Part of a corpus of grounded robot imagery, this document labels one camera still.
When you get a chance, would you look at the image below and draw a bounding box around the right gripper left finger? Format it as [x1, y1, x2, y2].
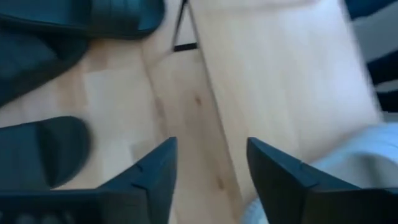
[99, 136, 178, 224]

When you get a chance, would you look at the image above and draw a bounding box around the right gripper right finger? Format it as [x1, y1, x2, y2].
[247, 138, 361, 224]

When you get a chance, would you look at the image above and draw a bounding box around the white rubber slide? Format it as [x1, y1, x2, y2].
[241, 122, 398, 224]

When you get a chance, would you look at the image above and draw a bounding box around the black rubber slide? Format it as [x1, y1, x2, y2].
[0, 29, 90, 108]
[0, 0, 166, 40]
[0, 116, 91, 191]

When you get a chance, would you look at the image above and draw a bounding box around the wooden shelf with black frame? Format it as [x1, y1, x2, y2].
[172, 0, 385, 203]

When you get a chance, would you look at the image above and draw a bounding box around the black aluminium rig frame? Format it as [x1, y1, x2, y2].
[366, 51, 398, 113]

